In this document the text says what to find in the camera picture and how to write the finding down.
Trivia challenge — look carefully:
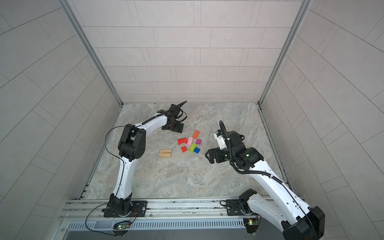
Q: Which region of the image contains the orange wood block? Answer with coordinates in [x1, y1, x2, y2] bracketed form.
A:
[193, 131, 200, 139]

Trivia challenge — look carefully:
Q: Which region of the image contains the natural wood plank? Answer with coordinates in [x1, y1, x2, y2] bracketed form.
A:
[159, 153, 172, 158]
[159, 149, 172, 154]

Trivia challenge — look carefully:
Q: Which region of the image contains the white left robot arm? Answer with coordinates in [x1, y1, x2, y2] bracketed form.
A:
[102, 101, 187, 218]

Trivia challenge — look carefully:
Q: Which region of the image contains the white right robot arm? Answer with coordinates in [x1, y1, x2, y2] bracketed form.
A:
[206, 130, 326, 240]

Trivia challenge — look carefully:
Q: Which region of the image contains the red arch wood block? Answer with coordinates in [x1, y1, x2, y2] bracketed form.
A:
[178, 138, 188, 146]

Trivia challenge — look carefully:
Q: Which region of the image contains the pink wood block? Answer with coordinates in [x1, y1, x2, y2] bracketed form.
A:
[187, 137, 194, 146]

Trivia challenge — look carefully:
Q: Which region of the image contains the green wood block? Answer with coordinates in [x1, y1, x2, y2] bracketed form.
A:
[189, 143, 197, 153]

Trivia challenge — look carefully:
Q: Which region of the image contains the red wood cube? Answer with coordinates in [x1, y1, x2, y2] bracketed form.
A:
[181, 146, 188, 153]

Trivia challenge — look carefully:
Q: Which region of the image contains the right circuit board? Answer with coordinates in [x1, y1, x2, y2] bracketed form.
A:
[243, 218, 260, 227]

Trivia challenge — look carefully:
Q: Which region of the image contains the circuit board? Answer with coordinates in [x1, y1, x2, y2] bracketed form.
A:
[243, 218, 260, 227]
[113, 221, 131, 231]

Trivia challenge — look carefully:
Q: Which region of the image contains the left circuit board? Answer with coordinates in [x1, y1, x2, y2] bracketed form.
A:
[113, 221, 131, 231]

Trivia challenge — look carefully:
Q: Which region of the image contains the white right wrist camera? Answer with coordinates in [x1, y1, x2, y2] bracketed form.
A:
[214, 131, 227, 150]

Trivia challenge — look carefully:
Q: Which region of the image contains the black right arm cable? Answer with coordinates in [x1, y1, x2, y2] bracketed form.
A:
[218, 120, 316, 240]

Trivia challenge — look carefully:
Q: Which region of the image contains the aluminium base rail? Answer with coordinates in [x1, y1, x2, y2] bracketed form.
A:
[59, 197, 262, 235]

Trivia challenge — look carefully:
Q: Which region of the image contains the aluminium corner post left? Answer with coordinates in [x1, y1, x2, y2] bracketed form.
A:
[58, 0, 124, 107]

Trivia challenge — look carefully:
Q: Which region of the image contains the aluminium corner post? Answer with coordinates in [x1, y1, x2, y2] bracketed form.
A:
[58, 0, 124, 107]
[259, 0, 312, 106]

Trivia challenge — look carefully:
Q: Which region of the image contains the aluminium corner post right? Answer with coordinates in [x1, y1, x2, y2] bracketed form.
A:
[259, 0, 312, 106]

